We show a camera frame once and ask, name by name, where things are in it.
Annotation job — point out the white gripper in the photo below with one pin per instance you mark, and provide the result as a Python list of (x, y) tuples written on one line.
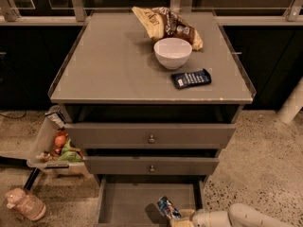
[(204, 218)]

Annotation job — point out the redbull can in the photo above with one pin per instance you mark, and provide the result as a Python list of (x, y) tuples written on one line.
[(168, 209)]

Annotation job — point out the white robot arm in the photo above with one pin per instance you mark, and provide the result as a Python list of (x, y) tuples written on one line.
[(238, 215)]

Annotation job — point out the bottom grey drawer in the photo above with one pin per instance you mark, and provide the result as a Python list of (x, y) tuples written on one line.
[(131, 201)]

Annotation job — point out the grey drawer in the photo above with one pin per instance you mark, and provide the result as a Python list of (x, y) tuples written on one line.
[(150, 135), (114, 165), (131, 201)]

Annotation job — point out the grey drawer cabinet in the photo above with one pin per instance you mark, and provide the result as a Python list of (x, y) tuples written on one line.
[(113, 76)]

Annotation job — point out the middle grey drawer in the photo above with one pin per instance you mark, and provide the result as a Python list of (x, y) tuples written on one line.
[(114, 165)]

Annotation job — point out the top grey drawer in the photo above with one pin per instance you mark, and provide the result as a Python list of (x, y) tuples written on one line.
[(150, 135)]

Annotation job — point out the green toy vegetable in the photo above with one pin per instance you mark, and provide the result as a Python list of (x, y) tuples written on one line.
[(70, 153)]

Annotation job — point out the dark blue snack packet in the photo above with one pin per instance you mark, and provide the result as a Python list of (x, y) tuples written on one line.
[(191, 79)]

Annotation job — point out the orange toy fruit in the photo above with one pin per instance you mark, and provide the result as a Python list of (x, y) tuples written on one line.
[(60, 141)]

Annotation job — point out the pink water jug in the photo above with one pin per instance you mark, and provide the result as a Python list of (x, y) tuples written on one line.
[(25, 203)]

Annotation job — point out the clear plastic bin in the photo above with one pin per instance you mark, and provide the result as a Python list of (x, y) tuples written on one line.
[(40, 155)]

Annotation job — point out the white bowl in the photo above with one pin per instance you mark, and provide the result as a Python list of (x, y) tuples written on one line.
[(172, 53)]

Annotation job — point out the brown chip bag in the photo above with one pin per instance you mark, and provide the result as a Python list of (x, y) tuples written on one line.
[(161, 23)]

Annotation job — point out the white robot leg post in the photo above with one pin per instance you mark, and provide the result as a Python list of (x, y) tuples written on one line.
[(293, 104)]

